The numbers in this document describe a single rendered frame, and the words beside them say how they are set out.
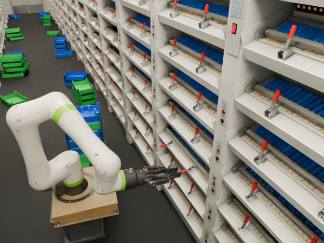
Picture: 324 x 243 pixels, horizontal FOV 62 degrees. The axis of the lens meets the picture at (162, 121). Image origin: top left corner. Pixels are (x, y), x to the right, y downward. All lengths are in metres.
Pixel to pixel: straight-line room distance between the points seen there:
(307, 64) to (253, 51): 0.18
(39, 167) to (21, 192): 0.97
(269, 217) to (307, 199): 0.22
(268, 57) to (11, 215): 1.99
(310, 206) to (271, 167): 0.18
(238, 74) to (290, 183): 0.40
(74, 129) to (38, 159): 0.31
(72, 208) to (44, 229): 0.49
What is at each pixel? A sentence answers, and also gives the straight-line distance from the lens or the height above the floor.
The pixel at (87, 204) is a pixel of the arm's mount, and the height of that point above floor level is 0.37.
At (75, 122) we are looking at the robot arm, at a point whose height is 0.95.
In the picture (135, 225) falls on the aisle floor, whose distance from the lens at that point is 1.99.
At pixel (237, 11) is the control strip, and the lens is 0.98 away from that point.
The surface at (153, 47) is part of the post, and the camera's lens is 1.66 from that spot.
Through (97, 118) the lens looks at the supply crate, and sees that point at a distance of 2.32.
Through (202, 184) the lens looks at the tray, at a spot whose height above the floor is 0.54.
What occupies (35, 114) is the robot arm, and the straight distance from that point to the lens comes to 1.32.
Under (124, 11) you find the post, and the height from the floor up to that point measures 1.23.
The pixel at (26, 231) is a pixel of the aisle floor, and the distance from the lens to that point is 2.16.
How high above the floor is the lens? 1.57
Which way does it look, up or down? 31 degrees down
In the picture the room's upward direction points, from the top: straight up
